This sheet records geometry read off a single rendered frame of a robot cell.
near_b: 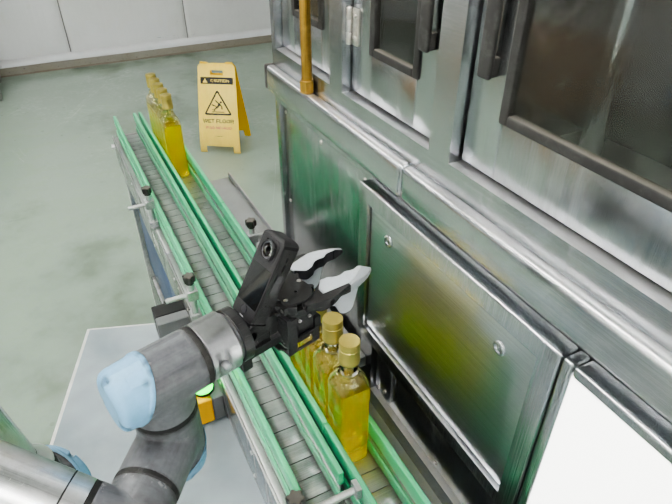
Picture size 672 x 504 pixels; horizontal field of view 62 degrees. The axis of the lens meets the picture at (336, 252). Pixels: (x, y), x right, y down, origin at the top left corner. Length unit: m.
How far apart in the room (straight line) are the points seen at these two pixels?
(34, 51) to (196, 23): 1.64
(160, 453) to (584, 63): 0.61
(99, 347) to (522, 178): 1.17
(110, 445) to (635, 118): 1.15
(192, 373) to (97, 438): 0.74
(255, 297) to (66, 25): 5.99
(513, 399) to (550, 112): 0.37
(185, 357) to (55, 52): 6.07
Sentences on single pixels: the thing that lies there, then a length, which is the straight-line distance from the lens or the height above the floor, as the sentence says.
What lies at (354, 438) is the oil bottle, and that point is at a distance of 1.03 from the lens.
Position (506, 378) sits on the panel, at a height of 1.21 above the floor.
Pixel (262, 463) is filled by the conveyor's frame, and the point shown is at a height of 0.88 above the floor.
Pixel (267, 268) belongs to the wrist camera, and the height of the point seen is 1.38.
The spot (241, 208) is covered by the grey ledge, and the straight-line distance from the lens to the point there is 1.78.
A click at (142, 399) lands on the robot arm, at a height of 1.31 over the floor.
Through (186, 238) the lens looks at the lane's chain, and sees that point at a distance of 1.67.
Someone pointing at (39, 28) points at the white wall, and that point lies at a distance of 6.56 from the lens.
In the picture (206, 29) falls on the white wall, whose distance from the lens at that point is 6.81.
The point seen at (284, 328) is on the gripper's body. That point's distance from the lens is 0.72.
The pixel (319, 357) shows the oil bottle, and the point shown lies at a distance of 0.97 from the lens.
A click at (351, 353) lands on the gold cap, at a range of 0.88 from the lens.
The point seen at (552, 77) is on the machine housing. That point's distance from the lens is 0.67.
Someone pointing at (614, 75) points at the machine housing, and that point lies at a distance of 0.62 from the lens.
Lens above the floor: 1.78
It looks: 35 degrees down
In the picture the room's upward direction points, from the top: straight up
